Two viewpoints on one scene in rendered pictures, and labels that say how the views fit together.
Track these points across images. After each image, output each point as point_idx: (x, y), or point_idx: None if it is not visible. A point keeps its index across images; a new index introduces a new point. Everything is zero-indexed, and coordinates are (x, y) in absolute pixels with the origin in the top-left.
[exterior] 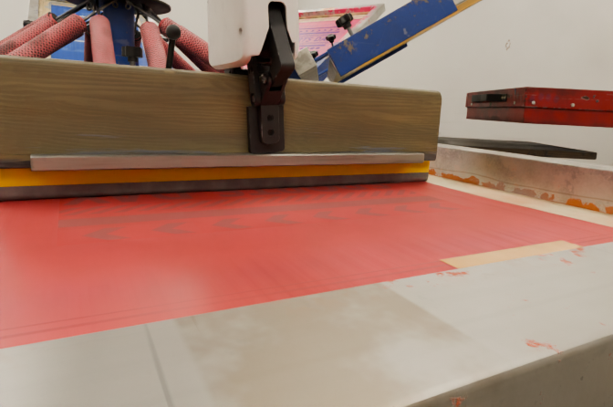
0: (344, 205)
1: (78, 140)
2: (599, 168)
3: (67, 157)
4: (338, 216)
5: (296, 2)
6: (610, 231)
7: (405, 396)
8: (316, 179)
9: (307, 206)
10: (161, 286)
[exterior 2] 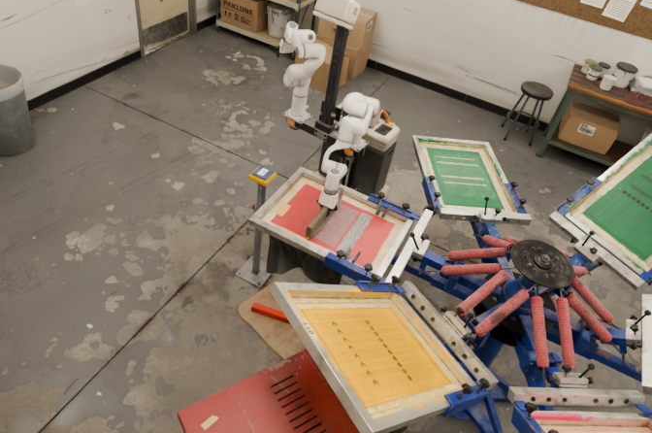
0: (308, 216)
1: None
2: (278, 228)
3: None
4: (306, 213)
5: (319, 196)
6: (277, 222)
7: (285, 182)
8: None
9: (311, 215)
10: (305, 194)
